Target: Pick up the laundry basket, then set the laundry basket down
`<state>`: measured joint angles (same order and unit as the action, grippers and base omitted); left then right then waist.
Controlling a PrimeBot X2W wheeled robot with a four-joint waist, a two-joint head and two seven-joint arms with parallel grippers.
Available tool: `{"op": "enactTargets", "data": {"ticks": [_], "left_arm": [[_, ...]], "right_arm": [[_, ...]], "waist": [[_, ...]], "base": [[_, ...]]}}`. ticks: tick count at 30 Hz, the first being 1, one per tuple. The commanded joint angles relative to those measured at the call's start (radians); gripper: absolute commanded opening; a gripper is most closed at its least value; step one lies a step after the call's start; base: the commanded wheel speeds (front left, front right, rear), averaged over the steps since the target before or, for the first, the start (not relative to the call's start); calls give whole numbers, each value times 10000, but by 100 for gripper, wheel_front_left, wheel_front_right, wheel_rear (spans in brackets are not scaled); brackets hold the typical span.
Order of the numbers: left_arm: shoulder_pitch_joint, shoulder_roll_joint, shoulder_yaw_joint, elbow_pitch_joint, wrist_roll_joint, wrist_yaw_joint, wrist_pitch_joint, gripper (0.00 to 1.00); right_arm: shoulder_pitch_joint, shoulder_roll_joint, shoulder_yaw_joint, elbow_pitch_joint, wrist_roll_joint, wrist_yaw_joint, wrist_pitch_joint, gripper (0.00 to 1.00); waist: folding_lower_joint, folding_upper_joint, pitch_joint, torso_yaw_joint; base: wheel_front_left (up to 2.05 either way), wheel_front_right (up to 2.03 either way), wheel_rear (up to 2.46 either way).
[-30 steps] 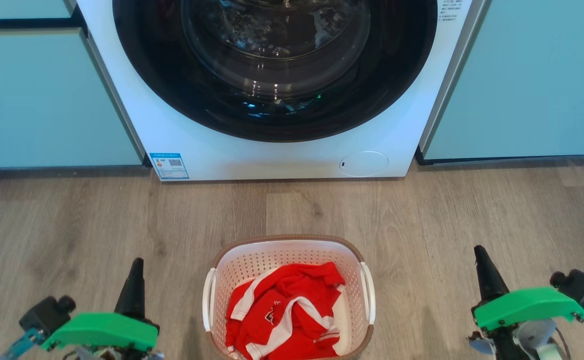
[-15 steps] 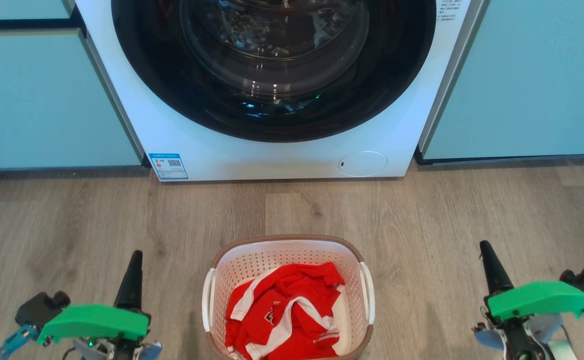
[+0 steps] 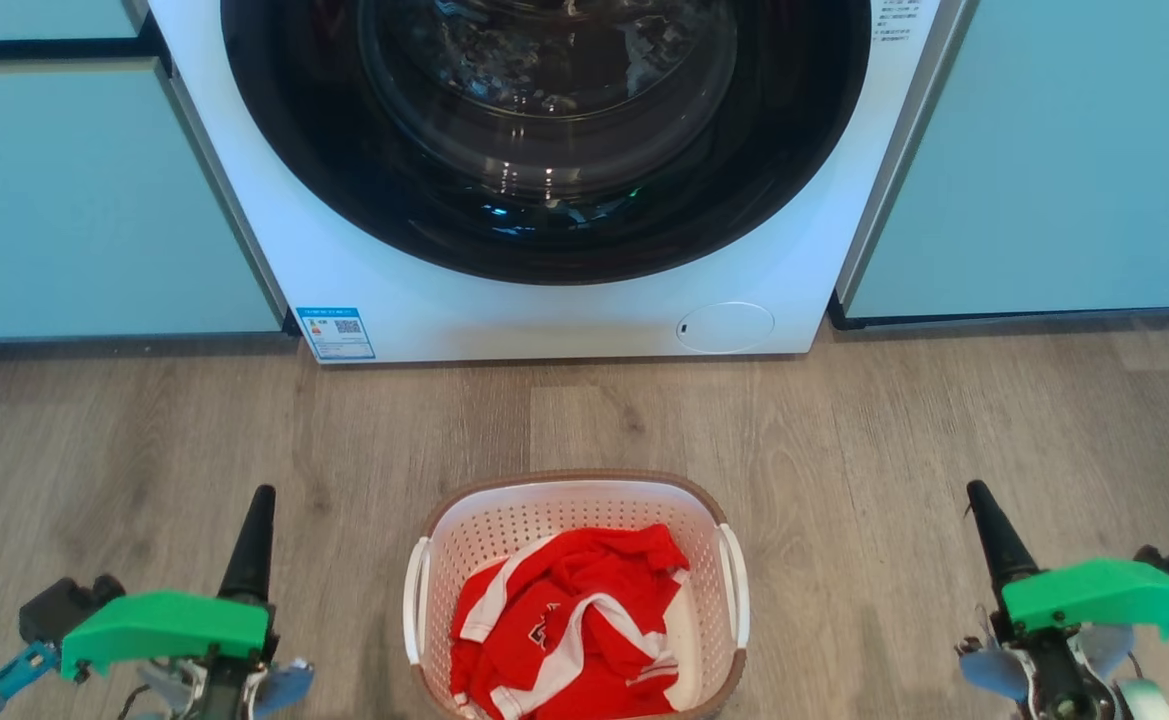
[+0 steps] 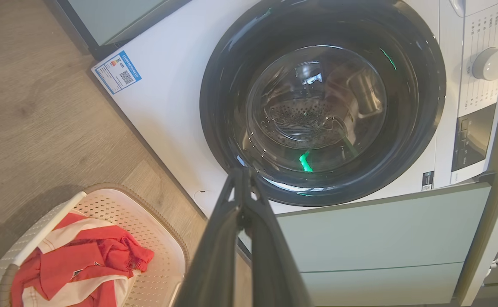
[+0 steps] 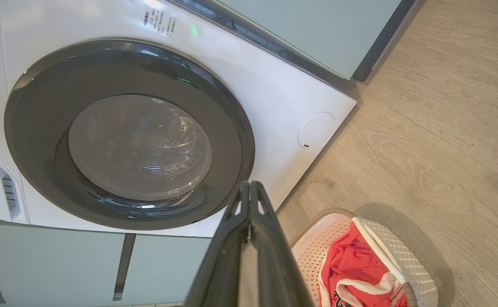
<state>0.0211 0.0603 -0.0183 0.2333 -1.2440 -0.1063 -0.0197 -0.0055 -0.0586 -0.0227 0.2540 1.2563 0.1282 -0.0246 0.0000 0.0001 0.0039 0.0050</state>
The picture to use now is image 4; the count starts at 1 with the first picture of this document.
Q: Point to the round white filter cover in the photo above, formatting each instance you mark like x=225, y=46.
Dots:
x=204, y=199

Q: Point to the pale green cabinet panel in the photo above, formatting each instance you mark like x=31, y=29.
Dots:
x=381, y=285
x=104, y=17

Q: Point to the red and white garment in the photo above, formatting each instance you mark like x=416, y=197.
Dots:
x=87, y=260

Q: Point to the dark washer display panel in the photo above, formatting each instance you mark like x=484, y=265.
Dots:
x=472, y=136

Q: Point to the grey QR code sticker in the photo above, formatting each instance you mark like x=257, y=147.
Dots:
x=427, y=181

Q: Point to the pale green cabinet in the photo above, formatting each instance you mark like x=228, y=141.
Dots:
x=381, y=226

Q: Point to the blue energy label sticker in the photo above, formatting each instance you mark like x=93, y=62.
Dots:
x=116, y=72

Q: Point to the white front-load washing machine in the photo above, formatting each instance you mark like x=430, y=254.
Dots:
x=168, y=106

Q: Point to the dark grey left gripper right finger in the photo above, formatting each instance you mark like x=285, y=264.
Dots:
x=274, y=264

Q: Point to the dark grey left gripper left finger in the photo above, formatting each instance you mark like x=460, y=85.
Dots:
x=214, y=264

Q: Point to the white washer control knob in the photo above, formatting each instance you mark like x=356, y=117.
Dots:
x=489, y=64

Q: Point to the white perforated laundry basket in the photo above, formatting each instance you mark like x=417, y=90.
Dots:
x=155, y=238

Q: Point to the round dark washer door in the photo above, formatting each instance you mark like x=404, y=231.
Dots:
x=415, y=106

